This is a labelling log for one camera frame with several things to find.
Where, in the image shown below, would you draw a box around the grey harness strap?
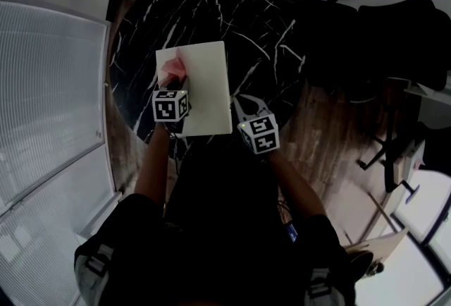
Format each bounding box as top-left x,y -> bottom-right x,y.
74,243 -> 113,306
306,267 -> 341,306

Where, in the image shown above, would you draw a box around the black metal legs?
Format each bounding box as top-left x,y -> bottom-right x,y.
357,114 -> 406,195

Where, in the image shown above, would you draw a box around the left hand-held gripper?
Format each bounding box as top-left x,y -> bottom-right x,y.
152,73 -> 192,123

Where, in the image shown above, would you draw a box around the white desk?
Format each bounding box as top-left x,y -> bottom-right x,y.
385,75 -> 451,101

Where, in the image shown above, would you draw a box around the black office chair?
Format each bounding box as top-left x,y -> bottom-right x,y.
299,0 -> 451,94

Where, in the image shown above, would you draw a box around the light wooden board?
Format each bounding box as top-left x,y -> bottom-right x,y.
343,226 -> 412,263

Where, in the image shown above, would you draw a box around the person's left forearm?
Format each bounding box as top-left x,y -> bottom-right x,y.
133,121 -> 170,203

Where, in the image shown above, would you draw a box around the black cables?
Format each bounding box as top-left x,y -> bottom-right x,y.
276,188 -> 297,228

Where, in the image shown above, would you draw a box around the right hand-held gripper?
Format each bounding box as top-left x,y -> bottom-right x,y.
230,93 -> 280,156

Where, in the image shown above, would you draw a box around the white window blinds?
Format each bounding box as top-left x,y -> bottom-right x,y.
0,0 -> 117,306

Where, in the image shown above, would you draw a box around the small blue device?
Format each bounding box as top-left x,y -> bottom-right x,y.
285,223 -> 299,244

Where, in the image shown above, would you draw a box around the pink cloth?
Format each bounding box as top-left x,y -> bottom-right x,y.
156,47 -> 187,87

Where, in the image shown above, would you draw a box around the person's right forearm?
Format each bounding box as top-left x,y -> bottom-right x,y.
267,151 -> 328,221

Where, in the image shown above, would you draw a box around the black round disc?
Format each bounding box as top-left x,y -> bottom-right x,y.
347,250 -> 385,290

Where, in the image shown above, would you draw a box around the white box with pink patch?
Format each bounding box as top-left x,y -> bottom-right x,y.
393,138 -> 427,189

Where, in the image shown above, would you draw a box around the person's black clothing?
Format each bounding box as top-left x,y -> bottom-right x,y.
73,142 -> 357,306

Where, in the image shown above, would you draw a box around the cream rectangular board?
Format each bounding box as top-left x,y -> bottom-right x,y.
155,40 -> 233,138

